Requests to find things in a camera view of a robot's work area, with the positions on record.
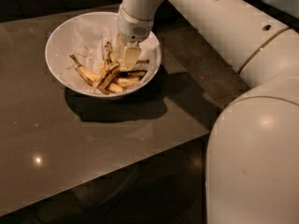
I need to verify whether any long spotted banana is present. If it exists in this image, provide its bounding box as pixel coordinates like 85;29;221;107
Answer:
93;59;150;91

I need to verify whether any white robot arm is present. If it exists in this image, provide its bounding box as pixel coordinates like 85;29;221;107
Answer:
118;0;299;224

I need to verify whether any left yellow banana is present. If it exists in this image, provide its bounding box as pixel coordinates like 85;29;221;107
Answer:
68;54;124;94

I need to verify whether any white bowl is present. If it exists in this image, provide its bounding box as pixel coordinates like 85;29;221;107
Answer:
45;11;163;100

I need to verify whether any upright back banana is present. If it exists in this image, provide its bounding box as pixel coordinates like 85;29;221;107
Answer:
99;42;119;71

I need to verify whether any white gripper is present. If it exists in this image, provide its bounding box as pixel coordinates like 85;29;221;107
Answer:
113;6;153;72

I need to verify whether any white paper liner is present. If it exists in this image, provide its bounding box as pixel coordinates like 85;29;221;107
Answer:
63;13;161;97

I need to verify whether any dark-edged right banana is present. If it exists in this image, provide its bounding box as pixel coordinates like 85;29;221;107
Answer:
113;70;147;88

